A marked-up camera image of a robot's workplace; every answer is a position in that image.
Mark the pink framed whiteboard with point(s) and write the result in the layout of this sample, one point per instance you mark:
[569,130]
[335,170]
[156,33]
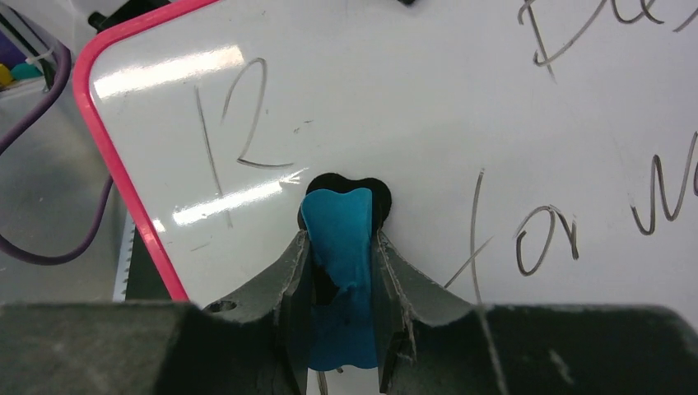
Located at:
[537,152]

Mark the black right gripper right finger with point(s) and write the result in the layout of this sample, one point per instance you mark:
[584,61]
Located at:
[429,341]

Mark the blue whiteboard eraser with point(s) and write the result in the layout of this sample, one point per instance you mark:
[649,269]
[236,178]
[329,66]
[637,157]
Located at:
[341,216]

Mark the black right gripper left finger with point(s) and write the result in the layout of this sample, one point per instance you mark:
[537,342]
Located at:
[254,340]

